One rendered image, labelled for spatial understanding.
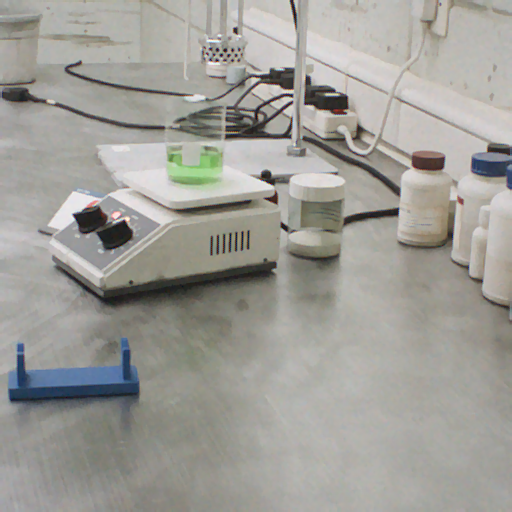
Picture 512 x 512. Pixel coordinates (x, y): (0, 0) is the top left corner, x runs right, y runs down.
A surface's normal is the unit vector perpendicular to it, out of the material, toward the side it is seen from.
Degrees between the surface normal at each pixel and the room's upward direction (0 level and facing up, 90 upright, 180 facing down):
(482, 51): 90
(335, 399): 0
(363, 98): 90
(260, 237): 90
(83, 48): 90
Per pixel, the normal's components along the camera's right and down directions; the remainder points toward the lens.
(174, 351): 0.04, -0.95
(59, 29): 0.29, 0.31
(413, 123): -0.96, 0.06
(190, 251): 0.53, 0.29
